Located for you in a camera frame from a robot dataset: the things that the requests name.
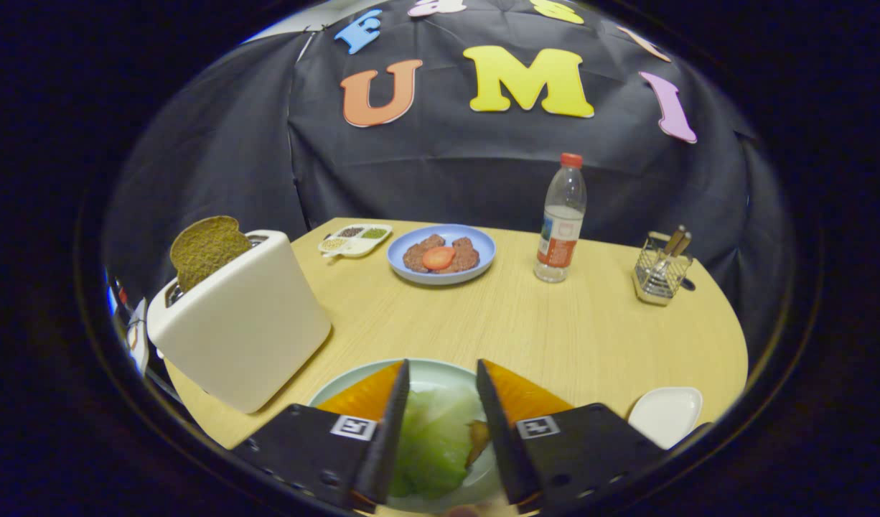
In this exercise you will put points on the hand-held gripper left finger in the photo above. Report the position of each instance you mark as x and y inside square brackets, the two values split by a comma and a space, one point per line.
[390, 431]

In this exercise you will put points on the brown meat patty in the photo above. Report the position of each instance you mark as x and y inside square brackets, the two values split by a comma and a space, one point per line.
[415, 255]
[466, 255]

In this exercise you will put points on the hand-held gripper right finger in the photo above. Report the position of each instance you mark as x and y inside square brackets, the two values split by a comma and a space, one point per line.
[497, 431]

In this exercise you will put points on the white square plate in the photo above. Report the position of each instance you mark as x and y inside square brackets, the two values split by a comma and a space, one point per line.
[666, 416]

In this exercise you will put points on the red tomato slice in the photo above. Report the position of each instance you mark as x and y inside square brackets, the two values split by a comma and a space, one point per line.
[438, 258]

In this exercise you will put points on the clear water bottle red cap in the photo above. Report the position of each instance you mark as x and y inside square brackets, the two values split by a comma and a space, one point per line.
[560, 230]

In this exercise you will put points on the white toaster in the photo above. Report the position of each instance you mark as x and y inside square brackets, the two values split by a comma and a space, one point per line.
[246, 337]

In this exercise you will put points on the pale green round plate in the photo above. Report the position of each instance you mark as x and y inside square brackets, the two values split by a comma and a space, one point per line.
[440, 373]

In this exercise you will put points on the white divided seasoning tray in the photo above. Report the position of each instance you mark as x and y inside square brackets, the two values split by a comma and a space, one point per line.
[354, 240]

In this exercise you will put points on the brown bread slice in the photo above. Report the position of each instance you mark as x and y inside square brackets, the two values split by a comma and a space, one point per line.
[207, 248]

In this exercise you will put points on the black backdrop cloth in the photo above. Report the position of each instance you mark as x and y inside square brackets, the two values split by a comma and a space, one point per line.
[447, 165]

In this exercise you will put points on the square toast slice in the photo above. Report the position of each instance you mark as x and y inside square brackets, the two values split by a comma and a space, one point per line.
[478, 439]

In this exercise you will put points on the blue round plate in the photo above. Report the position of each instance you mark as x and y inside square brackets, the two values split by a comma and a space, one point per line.
[483, 248]

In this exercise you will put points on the green lettuce leaf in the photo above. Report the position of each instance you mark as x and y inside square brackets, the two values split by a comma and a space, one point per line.
[433, 445]

